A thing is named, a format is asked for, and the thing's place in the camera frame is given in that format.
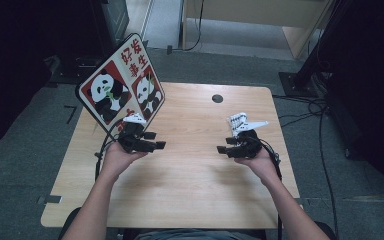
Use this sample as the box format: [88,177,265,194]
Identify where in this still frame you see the person's left hand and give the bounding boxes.
[99,142,148,183]

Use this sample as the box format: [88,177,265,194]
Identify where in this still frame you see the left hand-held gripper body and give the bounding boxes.
[117,113,156,154]

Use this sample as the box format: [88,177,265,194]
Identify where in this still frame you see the white grey patterned cloth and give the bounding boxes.
[227,112,250,138]

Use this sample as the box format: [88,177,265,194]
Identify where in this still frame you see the thin black cable with plug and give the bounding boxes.
[166,0,206,56]

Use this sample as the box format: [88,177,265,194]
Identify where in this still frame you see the black floor cables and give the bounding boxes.
[272,93,340,236]

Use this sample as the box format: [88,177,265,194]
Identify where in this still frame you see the left hand-held gripper black cable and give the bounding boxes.
[94,122,125,182]

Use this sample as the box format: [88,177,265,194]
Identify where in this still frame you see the panda print board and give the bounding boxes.
[75,32,166,141]

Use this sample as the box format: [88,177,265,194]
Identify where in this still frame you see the black stand base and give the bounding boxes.
[44,54,105,85]

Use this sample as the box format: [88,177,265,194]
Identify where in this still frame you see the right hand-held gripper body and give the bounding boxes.
[228,120,269,159]

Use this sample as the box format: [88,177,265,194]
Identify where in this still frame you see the dark cabinet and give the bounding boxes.
[89,0,130,58]

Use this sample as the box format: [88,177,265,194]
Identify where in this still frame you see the person's grey blue shirt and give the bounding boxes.
[123,227,268,240]

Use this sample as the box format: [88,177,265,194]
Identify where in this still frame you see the light wooden cabinet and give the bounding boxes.
[180,0,335,62]

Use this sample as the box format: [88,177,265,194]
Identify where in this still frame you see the person's right hand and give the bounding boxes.
[234,148,281,187]

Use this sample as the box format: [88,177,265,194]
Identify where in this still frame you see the black metal stand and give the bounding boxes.
[278,0,351,98]

